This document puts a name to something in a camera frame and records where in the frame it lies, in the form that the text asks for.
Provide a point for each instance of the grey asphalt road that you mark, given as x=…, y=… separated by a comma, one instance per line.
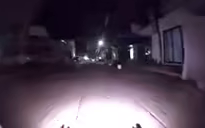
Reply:
x=100, y=90

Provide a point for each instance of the robot's own part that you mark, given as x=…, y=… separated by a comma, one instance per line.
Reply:
x=136, y=126
x=65, y=126

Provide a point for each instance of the white building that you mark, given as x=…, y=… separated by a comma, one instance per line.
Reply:
x=193, y=43

